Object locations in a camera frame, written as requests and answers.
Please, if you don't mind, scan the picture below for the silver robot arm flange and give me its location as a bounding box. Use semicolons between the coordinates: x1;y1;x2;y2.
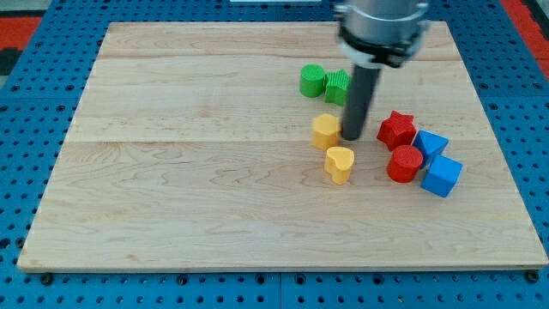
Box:
334;0;429;69

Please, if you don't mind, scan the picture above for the blue cube block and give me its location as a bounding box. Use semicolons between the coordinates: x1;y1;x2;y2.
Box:
420;154;463;197

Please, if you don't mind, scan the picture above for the yellow hexagon block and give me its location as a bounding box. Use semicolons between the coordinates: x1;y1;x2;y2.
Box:
311;113;341;150

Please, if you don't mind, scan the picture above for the yellow heart block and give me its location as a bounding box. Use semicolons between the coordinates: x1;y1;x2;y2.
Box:
324;146;355;185

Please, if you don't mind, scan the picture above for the light wooden board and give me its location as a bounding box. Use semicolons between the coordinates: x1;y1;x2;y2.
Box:
17;21;548;273

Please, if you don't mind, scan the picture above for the green cylinder block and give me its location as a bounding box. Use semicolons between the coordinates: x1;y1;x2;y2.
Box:
299;64;326;98

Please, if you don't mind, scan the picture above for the green star block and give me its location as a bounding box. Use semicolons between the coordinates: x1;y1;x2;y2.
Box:
324;70;351;106

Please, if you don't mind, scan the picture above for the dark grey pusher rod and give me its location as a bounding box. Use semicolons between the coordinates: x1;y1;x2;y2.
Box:
341;65;381;141

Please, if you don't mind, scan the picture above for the red star block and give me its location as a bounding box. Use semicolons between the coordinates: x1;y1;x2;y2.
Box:
377;111;417;151

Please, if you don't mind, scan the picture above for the red cylinder block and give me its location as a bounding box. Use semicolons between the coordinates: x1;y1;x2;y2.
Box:
386;145;424;183

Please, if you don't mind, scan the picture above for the blue triangular block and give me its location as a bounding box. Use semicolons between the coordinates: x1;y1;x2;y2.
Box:
412;130;449;168

